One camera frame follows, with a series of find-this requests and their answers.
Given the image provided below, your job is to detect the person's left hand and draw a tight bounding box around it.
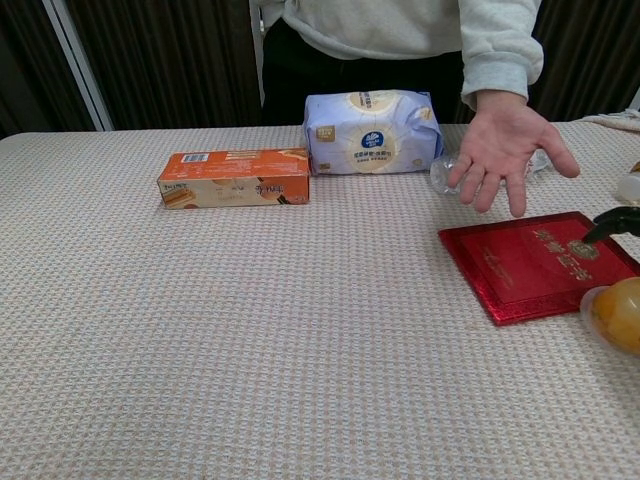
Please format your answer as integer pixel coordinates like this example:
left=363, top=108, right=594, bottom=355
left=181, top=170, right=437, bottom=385
left=446, top=98, right=581, bottom=219

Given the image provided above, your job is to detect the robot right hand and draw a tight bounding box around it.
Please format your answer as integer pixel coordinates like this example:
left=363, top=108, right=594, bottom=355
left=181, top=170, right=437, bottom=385
left=582, top=204, right=640, bottom=246

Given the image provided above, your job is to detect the orange jelly cup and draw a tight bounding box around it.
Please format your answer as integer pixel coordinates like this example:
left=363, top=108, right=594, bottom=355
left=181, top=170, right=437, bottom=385
left=579, top=276, right=640, bottom=357

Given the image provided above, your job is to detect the person's left forearm grey sleeve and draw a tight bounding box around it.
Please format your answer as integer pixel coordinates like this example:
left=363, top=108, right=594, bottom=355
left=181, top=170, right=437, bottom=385
left=457, top=0, right=545, bottom=110

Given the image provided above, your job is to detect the yellow tea bottle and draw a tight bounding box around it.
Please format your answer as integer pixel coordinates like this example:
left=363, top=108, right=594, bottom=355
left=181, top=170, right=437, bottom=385
left=615, top=159, right=640, bottom=206

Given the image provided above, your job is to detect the clear plastic water bottle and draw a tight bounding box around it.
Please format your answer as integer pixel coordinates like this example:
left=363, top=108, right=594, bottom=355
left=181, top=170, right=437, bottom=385
left=429, top=149, right=551, bottom=197

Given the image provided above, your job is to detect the red certificate book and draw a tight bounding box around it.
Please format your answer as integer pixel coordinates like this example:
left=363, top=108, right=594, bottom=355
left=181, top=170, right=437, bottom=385
left=438, top=211, right=640, bottom=327

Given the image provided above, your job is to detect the dark pleated curtain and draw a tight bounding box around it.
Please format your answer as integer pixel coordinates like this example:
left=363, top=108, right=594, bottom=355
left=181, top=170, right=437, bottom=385
left=64, top=0, right=264, bottom=131
left=527, top=0, right=640, bottom=122
left=0, top=0, right=101, bottom=139

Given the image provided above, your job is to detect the pale blue tissue pack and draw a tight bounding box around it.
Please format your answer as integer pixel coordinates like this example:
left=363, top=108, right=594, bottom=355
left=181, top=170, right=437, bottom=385
left=303, top=89, right=446, bottom=176

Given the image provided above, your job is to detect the person's torso grey sweater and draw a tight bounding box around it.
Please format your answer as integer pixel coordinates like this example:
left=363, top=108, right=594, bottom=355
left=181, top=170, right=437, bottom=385
left=248, top=0, right=474, bottom=127

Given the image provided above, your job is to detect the orange biscuit box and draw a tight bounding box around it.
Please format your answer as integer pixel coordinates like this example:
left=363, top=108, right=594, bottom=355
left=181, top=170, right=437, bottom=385
left=157, top=147, right=312, bottom=211

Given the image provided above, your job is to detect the beige woven tablecloth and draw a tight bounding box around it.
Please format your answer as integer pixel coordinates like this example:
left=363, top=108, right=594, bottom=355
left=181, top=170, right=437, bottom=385
left=0, top=113, right=640, bottom=480

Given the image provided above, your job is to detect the white metal frame post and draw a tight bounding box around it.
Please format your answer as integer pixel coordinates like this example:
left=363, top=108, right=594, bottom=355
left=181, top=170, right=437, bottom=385
left=41, top=0, right=117, bottom=133

